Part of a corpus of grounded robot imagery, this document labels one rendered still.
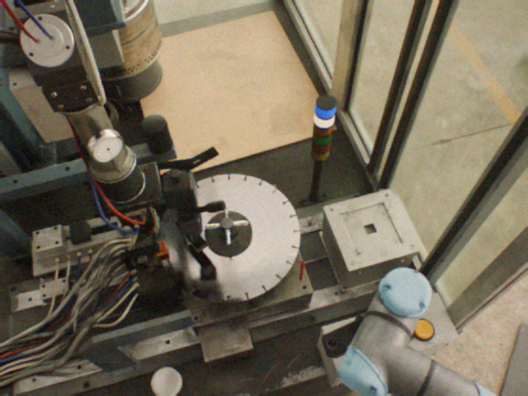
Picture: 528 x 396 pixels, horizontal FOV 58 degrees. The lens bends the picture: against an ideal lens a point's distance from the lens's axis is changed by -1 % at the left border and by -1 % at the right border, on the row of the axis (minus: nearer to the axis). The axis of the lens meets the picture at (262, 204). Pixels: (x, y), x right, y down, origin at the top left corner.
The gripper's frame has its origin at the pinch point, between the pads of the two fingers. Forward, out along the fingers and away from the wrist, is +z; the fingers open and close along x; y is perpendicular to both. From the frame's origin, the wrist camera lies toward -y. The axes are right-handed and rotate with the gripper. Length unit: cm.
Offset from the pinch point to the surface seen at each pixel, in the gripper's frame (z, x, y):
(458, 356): 91, 2, 56
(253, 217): -3.6, 34.9, -13.6
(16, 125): -4, 81, -68
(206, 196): -3.6, 43.8, -23.0
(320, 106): -24, 46, 5
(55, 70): -63, 29, -37
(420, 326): 0.7, 0.7, 14.4
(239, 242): -4.7, 28.9, -18.3
